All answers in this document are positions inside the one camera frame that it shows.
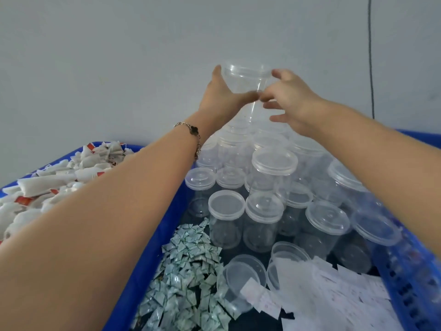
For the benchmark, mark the person's left hand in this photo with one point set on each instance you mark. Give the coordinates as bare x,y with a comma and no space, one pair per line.
220,103

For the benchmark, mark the person's right forearm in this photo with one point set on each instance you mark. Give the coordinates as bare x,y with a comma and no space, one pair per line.
393,169

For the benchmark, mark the clear jar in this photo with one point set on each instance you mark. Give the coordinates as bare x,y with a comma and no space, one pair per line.
242,75

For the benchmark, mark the pile of white label papers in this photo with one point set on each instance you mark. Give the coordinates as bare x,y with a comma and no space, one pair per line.
331,300

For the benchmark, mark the pile of green desiccant packets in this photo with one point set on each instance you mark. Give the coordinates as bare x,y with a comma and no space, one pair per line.
186,286

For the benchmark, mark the blue slatted crate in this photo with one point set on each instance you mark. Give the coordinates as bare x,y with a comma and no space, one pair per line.
420,286

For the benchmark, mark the person's right hand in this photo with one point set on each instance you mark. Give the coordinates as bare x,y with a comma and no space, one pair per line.
296,100

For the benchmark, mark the pile of tea bags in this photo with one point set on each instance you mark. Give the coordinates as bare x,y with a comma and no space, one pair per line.
48,186

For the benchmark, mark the person's left forearm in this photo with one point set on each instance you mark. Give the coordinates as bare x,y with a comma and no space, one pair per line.
89,237

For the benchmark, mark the blue plastic tray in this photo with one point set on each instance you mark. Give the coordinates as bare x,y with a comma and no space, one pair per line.
148,265

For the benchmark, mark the group of lidded jars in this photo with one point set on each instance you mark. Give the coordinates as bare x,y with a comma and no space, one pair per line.
275,175

